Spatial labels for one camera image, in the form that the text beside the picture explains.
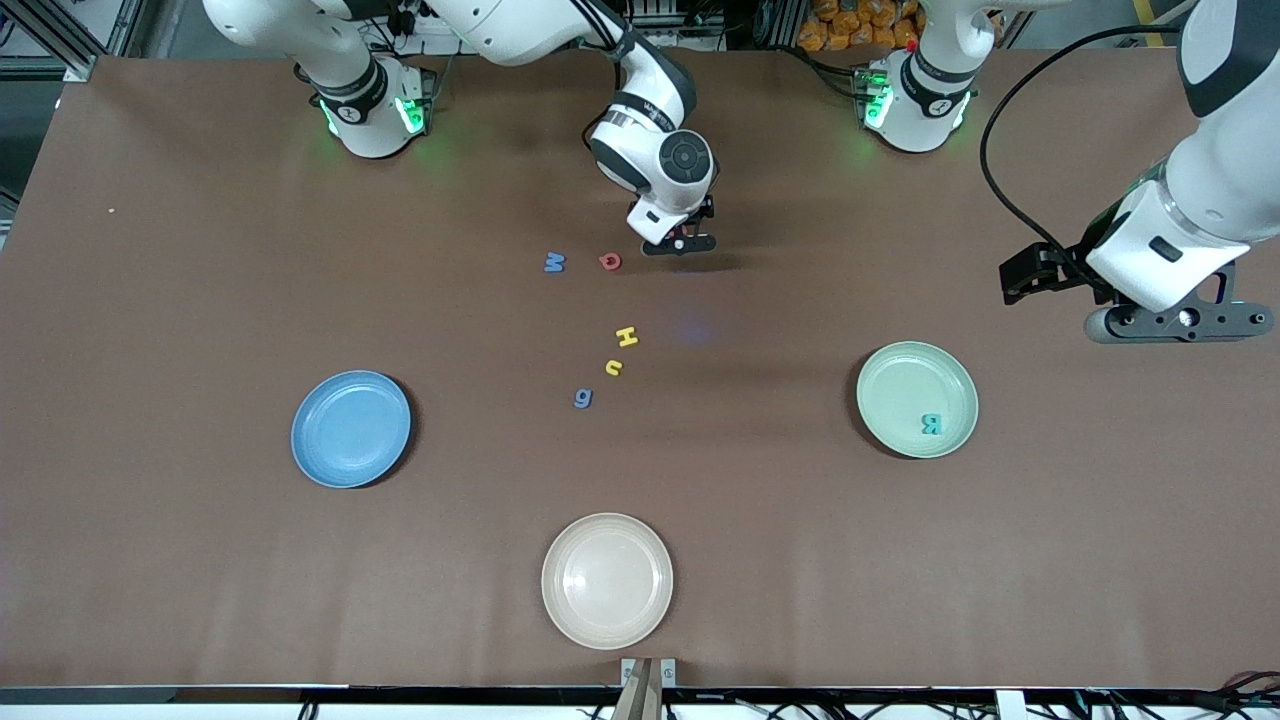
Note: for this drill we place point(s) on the metal bracket with wooden strip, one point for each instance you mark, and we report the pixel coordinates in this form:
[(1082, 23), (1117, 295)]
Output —
[(632, 672)]

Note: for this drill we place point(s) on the teal letter R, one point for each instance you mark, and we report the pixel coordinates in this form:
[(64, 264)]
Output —
[(931, 425)]

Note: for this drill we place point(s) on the red letter Q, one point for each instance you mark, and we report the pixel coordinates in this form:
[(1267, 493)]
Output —
[(603, 262)]

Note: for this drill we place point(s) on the beige plate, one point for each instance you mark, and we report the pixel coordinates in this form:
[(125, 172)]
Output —
[(607, 580)]

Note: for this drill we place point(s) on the blue letter M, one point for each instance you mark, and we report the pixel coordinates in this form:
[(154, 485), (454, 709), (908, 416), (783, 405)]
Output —
[(554, 262)]

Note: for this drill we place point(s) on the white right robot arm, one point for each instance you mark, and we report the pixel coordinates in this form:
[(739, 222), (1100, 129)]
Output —
[(680, 160)]

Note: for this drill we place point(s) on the blue letter g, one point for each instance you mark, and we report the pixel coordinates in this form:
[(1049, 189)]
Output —
[(582, 399)]

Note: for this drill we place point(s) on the green plate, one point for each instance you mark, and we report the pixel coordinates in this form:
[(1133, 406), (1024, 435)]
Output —
[(905, 385)]

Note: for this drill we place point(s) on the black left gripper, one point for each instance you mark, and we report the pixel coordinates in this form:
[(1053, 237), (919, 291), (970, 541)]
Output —
[(1066, 266)]

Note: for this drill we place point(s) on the orange packets pile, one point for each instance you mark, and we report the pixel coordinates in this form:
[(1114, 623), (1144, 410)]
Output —
[(850, 25)]

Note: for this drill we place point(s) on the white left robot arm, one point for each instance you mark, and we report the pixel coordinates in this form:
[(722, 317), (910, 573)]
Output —
[(1220, 200)]

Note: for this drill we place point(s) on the aluminium frame profile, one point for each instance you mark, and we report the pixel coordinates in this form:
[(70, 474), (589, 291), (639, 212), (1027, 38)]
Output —
[(75, 65)]

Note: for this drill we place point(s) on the blue plate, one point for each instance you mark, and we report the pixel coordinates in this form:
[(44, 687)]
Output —
[(350, 430)]

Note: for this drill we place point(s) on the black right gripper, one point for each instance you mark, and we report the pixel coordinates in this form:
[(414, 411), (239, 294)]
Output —
[(708, 210)]

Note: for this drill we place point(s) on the yellow letter H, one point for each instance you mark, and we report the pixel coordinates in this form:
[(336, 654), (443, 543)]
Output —
[(626, 337)]

